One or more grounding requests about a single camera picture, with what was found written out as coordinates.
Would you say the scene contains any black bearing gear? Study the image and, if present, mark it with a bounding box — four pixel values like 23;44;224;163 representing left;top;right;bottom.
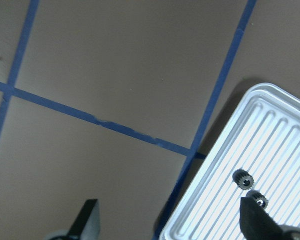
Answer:
232;169;255;190
246;190;269;209

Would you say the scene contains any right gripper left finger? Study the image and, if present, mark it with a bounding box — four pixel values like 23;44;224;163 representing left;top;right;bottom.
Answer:
67;199;100;240

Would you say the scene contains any silver metal tray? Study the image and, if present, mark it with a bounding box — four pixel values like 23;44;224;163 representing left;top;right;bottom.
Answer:
159;83;300;240

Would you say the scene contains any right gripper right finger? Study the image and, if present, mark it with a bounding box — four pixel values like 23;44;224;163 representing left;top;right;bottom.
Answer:
240;197;300;240

